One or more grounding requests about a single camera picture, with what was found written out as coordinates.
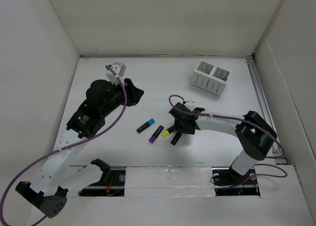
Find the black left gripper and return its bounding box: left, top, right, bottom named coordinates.
left=101, top=77, right=144, bottom=117

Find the green cap black highlighter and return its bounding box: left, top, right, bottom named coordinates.
left=171, top=132, right=182, bottom=146

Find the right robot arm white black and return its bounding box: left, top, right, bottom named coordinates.
left=169, top=102, right=277, bottom=186

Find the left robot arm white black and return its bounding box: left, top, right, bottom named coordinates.
left=15, top=78, right=144, bottom=218

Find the yellow cap black highlighter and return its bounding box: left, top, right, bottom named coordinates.
left=161, top=126, right=174, bottom=137

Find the purple cap black highlighter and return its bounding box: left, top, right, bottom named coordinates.
left=149, top=126, right=164, bottom=144

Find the blue cap black highlighter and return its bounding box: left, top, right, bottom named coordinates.
left=136, top=118, right=155, bottom=133

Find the white slotted pen holder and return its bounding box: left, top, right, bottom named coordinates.
left=190, top=60, right=231, bottom=98

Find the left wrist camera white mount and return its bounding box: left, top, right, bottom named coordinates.
left=106, top=62, right=126, bottom=85

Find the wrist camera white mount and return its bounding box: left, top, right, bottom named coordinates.
left=106, top=62, right=126, bottom=85
left=183, top=100, right=195, bottom=104

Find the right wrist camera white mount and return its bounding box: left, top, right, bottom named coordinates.
left=183, top=100, right=195, bottom=104

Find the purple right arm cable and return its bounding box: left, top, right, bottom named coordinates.
left=168, top=94, right=288, bottom=189

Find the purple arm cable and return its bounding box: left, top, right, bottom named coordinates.
left=0, top=65, right=128, bottom=226
left=168, top=94, right=288, bottom=189

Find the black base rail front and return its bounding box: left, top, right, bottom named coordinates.
left=79, top=167, right=260, bottom=197

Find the aluminium rail right side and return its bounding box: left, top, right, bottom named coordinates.
left=246, top=56, right=288, bottom=165

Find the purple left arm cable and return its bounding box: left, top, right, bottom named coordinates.
left=0, top=65, right=128, bottom=226

